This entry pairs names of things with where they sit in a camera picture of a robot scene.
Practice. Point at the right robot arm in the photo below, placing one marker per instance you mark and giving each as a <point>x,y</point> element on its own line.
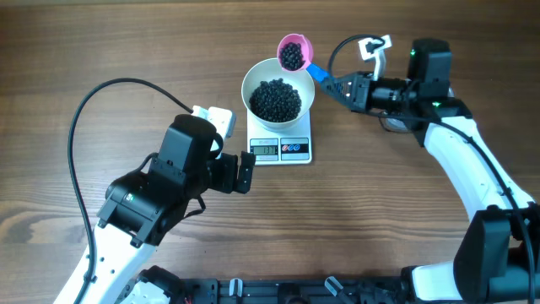
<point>498,259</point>

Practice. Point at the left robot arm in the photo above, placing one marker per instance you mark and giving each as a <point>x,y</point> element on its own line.
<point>142,206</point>

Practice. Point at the black beans in bowl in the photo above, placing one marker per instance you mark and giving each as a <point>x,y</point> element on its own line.
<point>275,101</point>

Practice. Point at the white bowl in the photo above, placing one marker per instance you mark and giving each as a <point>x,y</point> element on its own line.
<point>270,69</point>

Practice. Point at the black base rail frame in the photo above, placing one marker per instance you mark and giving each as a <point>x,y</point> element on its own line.
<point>157,285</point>

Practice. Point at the white digital kitchen scale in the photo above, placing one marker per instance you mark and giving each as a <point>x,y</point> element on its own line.
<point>280,147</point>

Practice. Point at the clear plastic container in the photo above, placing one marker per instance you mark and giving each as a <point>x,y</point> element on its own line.
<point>392,125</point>

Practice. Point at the pink scoop with blue handle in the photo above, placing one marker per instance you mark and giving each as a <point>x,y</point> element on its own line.
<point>317,73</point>

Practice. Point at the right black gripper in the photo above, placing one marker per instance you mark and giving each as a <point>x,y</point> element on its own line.
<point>359,92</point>

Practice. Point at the black beans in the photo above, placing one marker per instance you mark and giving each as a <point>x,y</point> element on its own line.
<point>291,56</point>
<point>275,101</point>

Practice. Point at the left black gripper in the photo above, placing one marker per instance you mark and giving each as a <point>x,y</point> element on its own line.
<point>230,173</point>

